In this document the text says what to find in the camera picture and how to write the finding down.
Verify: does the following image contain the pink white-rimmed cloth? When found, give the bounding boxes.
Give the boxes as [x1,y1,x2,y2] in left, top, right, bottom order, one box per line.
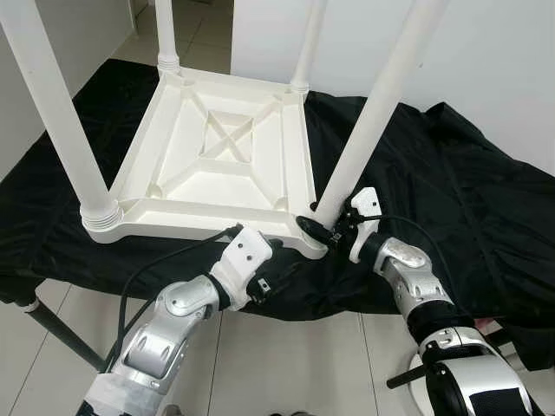
[473,319,508,335]

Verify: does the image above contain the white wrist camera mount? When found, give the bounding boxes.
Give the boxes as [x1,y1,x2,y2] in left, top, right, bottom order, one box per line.
[347,186,382,265]
[208,227,275,309]

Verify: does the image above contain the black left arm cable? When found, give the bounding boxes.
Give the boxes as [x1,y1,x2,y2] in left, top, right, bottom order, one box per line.
[108,224,245,365]

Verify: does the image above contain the black cloth cover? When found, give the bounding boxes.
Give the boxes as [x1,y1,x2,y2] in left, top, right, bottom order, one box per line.
[0,56,555,369]

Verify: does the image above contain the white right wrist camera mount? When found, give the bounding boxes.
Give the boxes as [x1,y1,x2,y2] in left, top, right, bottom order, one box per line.
[347,186,382,265]

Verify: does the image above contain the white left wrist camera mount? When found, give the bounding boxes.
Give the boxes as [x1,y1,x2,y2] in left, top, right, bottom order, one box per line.
[208,227,275,309]

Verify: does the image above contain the white plastic table top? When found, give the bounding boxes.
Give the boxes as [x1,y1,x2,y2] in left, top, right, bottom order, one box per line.
[82,65,329,259]

